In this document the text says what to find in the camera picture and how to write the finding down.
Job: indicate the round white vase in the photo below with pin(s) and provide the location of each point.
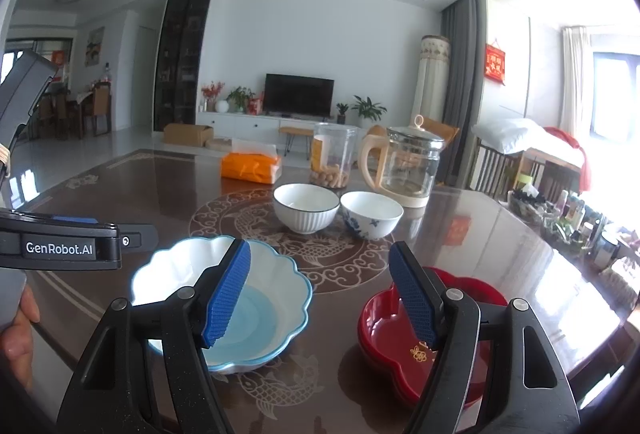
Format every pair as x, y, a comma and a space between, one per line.
222, 106

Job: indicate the scalloped white and blue bowl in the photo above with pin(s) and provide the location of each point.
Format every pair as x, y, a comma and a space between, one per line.
165, 274

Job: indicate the red wall hanging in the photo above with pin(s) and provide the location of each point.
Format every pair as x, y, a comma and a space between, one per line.
495, 63

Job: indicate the red cloth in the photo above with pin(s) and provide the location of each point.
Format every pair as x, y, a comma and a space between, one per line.
570, 149

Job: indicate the black television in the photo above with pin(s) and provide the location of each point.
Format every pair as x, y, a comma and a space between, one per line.
298, 94

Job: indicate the bushy green potted plant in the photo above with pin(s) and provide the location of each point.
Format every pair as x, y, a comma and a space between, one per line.
241, 98

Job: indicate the red gift box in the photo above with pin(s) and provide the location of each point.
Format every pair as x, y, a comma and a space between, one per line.
255, 105

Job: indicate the grey curtain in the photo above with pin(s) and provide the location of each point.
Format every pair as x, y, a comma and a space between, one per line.
460, 79

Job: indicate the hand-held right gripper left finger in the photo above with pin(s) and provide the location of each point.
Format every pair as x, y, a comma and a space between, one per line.
227, 294

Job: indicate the orange tissue pack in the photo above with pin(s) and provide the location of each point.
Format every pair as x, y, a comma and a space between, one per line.
247, 167

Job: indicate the dark wooden crib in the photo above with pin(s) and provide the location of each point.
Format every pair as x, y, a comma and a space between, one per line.
492, 174

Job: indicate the white sheer curtain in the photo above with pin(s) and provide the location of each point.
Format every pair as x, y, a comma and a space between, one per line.
576, 79

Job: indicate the small red flower-shaped plate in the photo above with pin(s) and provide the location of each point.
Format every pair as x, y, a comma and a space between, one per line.
395, 391
375, 364

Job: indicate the red flower arrangement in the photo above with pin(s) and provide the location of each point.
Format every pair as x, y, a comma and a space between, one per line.
212, 92

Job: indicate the large red flower-shaped plate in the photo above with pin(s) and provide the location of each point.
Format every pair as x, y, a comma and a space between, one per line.
385, 324

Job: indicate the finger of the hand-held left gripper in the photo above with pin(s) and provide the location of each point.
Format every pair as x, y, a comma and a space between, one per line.
140, 240
75, 219

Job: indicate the dark glass display cabinet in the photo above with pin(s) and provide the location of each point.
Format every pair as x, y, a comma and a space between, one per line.
182, 59

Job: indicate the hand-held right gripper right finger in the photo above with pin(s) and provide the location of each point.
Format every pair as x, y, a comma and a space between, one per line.
415, 294

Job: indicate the clear plastic snack jar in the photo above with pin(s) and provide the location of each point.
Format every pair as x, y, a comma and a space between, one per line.
332, 154

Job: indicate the cardboard box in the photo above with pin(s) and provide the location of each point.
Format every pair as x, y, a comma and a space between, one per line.
187, 134

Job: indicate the small green box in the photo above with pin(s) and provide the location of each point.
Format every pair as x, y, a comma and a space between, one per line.
523, 180

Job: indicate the framed wall painting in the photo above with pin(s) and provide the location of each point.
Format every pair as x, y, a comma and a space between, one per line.
95, 45

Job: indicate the white television cabinet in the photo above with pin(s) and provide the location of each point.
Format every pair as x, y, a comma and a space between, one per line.
240, 127

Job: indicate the white pillow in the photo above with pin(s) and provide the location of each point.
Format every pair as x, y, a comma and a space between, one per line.
507, 134

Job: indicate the small potted plant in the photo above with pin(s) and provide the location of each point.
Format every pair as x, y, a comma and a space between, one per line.
342, 112

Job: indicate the person's left hand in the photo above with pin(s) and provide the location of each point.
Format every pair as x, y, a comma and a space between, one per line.
15, 349

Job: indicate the large green potted plant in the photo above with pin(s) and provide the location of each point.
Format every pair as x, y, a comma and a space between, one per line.
369, 107

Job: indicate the white bowl with blue flower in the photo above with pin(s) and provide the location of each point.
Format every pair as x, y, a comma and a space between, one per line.
372, 214

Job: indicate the wooden armchair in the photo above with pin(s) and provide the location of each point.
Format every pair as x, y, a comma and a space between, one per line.
447, 132

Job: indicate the covered standing air conditioner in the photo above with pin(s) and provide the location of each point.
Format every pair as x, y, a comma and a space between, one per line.
432, 74

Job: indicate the dark framed window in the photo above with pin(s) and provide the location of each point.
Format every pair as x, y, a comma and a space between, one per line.
617, 94

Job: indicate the cluster of bottles and jars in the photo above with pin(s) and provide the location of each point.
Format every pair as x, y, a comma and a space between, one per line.
575, 224

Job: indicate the white bowl with dark rim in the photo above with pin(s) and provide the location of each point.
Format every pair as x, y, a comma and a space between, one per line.
305, 209

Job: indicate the wooden dining chair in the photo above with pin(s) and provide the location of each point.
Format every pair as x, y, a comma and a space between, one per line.
100, 107
52, 114

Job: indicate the wooden stool with metal legs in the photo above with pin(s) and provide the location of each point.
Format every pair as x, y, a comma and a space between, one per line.
295, 131

